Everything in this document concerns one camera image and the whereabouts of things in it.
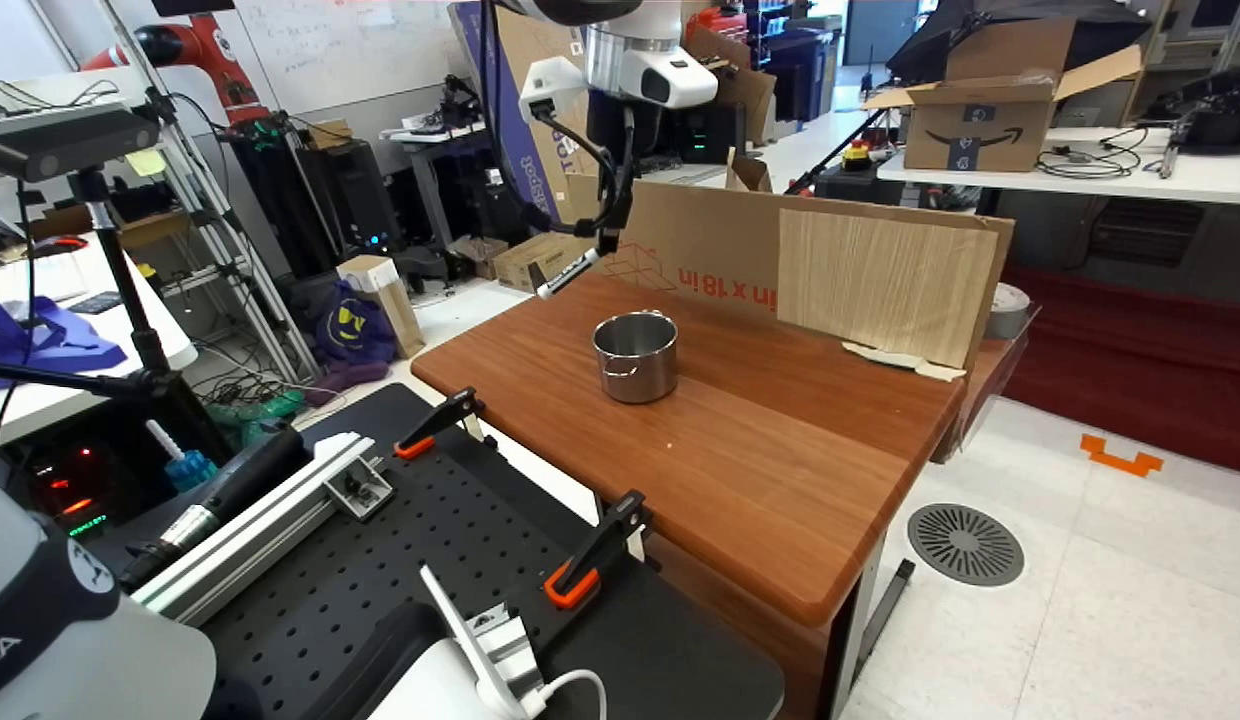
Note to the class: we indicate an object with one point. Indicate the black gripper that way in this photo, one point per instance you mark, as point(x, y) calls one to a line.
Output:
point(620, 152)

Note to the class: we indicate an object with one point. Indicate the black marker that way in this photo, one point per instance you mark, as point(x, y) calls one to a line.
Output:
point(570, 279)

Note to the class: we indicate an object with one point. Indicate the silver metal pot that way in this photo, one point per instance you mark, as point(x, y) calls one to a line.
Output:
point(635, 365)

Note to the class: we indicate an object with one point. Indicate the white black robot base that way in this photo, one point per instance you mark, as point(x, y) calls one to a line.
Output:
point(63, 624)

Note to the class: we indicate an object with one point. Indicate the brown cardboard panel red print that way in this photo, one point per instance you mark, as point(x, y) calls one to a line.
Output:
point(704, 243)

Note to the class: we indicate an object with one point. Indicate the small flat cardboard box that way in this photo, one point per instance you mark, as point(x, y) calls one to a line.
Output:
point(526, 255)

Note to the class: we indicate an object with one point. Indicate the tall cardboard box blue side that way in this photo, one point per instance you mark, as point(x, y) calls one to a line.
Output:
point(514, 135)

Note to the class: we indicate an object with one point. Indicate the beige cardboard box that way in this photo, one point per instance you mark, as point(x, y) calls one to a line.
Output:
point(386, 303)

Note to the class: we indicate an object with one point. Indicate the pale corrugated cardboard sheet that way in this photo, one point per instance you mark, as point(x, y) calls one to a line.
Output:
point(882, 281)

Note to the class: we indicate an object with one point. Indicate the black orange bar clamp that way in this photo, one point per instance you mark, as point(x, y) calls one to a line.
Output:
point(593, 549)
point(433, 426)

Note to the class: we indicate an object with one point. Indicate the purple bag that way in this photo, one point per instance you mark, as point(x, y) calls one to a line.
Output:
point(340, 327)

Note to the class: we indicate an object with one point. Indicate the black perforated base board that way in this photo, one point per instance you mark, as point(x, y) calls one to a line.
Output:
point(433, 535)

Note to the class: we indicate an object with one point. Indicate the open amazon cardboard box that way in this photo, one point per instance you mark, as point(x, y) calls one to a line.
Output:
point(975, 126)

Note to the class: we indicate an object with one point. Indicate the metal ladder stand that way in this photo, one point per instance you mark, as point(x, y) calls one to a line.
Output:
point(226, 255)

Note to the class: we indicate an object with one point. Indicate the grey bin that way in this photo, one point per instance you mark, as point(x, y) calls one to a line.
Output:
point(1006, 313)

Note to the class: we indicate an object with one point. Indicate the green object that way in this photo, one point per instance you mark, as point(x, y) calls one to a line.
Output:
point(261, 417)

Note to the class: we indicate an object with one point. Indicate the red machine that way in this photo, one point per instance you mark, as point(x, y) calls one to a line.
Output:
point(212, 62)

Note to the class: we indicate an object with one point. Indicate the round grey floor drain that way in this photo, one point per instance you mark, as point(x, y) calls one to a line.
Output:
point(967, 544)

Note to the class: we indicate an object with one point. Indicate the black tripod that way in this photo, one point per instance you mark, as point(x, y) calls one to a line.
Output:
point(121, 287)

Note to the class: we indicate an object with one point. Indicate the dark red carpet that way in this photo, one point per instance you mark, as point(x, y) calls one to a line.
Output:
point(1141, 363)

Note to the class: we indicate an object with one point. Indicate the white side table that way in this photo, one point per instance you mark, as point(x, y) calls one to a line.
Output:
point(63, 287)

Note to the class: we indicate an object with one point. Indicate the purple cloth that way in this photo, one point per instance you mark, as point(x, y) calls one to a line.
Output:
point(44, 340)

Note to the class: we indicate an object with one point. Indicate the black control box red lights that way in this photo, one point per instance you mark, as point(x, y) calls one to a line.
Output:
point(75, 466)

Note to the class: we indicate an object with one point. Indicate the aluminium extrusion rail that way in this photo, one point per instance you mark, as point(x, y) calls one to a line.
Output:
point(253, 535)

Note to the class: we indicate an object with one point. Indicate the grey camera on tripod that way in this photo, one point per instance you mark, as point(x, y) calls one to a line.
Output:
point(66, 137)

